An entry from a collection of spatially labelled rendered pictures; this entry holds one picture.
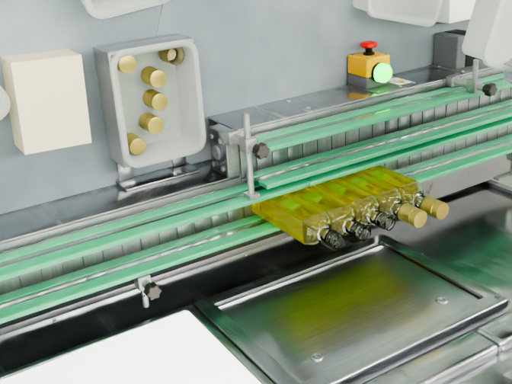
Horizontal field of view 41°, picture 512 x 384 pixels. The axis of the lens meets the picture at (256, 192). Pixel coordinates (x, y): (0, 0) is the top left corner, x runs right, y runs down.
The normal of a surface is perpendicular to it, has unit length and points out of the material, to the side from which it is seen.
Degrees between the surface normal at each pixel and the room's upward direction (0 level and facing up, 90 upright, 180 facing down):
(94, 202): 90
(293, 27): 0
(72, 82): 0
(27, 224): 90
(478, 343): 90
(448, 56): 90
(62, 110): 0
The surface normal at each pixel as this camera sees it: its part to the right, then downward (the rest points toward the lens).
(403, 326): -0.07, -0.92
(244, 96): 0.52, 0.30
